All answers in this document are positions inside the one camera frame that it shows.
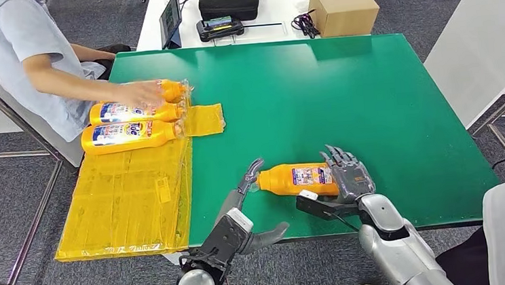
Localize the black handheld controller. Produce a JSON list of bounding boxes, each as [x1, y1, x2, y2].
[[195, 14, 246, 43]]

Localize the cardboard box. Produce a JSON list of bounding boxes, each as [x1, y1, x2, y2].
[[307, 0, 382, 40]]

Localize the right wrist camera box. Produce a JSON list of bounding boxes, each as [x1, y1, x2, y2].
[[295, 185, 361, 224]]

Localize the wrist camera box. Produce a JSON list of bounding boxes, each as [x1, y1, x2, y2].
[[295, 185, 361, 224], [195, 206, 258, 273]]

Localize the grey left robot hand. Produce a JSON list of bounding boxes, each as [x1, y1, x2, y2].
[[210, 155, 293, 257]]

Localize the black cable bundle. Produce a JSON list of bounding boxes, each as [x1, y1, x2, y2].
[[289, 9, 322, 41]]

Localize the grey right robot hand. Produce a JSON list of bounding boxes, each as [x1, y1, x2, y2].
[[318, 140, 378, 206]]

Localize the small yellow wrapped sheet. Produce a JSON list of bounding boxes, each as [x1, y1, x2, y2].
[[182, 102, 227, 139]]

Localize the person's right hand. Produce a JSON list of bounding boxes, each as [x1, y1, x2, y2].
[[114, 78, 168, 113]]

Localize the black tablet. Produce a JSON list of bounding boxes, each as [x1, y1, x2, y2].
[[157, 0, 186, 51]]

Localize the orange detergent bottle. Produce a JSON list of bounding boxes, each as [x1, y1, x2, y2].
[[156, 77, 195, 107], [254, 159, 342, 204], [79, 117, 187, 157], [88, 96, 187, 130]]

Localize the large yellow wrapped board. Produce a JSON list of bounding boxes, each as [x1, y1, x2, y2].
[[47, 137, 203, 265]]

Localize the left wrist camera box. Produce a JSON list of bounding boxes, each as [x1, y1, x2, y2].
[[195, 206, 258, 273]]

